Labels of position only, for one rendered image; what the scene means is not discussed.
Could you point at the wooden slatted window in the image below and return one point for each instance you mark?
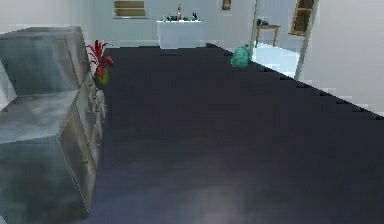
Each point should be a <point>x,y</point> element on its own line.
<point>130,9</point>

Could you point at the brown framed wall picture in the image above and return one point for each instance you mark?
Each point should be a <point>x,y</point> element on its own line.
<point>226,4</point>

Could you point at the brown wooden table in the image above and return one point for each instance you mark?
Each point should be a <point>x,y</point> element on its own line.
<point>268,29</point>

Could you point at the brown tall bottle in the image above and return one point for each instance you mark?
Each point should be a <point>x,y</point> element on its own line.
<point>179,13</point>

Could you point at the dark object on table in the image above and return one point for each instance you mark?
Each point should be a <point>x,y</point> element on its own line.
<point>262,22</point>

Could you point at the red house plant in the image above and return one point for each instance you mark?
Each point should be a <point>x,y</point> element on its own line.
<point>100,60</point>

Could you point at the white counter cabinet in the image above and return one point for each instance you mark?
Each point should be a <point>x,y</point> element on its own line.
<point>180,33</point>

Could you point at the wooden framed window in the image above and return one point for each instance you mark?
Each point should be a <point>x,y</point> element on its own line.
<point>302,18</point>

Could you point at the grey open room door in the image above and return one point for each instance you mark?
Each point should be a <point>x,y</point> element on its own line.
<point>306,40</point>

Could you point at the teal bag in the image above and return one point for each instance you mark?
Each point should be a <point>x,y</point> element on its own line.
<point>240,57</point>

